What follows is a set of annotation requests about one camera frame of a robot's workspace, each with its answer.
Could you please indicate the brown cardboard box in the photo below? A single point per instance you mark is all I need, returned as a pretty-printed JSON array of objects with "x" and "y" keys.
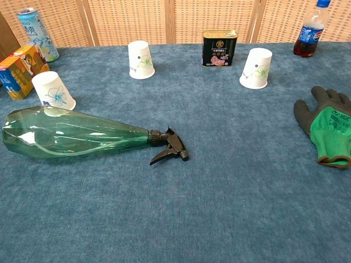
[{"x": 6, "y": 35}]

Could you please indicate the green and grey work glove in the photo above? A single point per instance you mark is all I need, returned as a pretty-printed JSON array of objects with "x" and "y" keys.
[{"x": 329, "y": 128}]

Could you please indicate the orange snack box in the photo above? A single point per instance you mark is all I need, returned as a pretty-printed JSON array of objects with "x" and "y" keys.
[{"x": 19, "y": 71}]

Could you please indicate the blue tablecloth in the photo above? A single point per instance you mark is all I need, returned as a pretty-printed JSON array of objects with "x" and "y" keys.
[{"x": 192, "y": 205}]

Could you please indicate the paper cup with blue flower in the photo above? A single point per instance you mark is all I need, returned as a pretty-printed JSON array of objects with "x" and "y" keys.
[{"x": 52, "y": 90}]

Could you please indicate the tall light blue drink can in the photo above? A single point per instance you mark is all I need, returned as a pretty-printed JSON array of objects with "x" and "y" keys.
[{"x": 38, "y": 33}]

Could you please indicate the green transparent bottle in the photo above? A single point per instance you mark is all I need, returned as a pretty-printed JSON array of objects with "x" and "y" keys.
[{"x": 68, "y": 134}]

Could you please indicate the paper cup with green flower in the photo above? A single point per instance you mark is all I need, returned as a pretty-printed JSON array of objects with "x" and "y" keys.
[
  {"x": 140, "y": 60},
  {"x": 256, "y": 68}
]

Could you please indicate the woven bamboo screen panel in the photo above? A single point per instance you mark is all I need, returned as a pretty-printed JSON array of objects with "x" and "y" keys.
[
  {"x": 285, "y": 19},
  {"x": 129, "y": 19},
  {"x": 214, "y": 13},
  {"x": 65, "y": 22}
]

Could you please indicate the black luncheon meat tin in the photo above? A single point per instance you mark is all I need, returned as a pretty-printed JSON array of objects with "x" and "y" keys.
[{"x": 219, "y": 49}]

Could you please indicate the Pepsi cola plastic bottle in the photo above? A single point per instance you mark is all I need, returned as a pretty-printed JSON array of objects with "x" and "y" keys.
[{"x": 308, "y": 35}]

